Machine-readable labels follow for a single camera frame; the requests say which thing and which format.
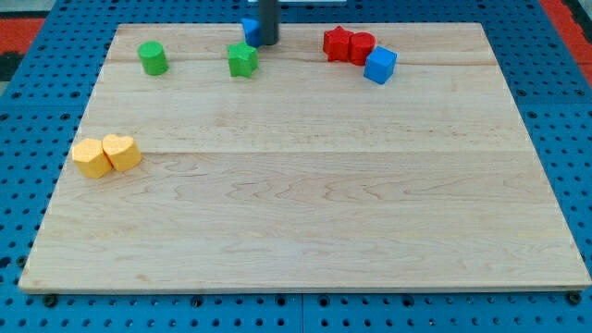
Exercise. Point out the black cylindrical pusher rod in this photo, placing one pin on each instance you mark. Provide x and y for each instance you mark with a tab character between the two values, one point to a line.
269	15

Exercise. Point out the wooden board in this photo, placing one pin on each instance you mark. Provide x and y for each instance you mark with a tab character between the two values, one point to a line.
306	177

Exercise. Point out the green star block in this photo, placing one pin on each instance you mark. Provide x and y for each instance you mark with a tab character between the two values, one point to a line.
242	59

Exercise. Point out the yellow hexagon block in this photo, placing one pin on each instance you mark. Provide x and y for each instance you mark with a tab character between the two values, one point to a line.
90	158

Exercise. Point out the blue cube block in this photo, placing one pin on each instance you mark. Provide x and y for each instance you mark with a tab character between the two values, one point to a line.
380	64

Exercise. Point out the green cylinder block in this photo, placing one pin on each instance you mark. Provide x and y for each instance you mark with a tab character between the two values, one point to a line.
153	58

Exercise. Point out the blue triangle block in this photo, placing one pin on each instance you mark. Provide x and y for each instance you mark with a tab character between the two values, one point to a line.
252	31

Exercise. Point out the red cylinder block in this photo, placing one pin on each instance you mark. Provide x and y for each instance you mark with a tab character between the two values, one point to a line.
361	45

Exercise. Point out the yellow heart block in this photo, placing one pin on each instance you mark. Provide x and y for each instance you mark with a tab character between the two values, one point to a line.
122	151

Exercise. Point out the red star block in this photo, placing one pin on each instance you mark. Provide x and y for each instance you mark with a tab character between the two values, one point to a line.
336	44

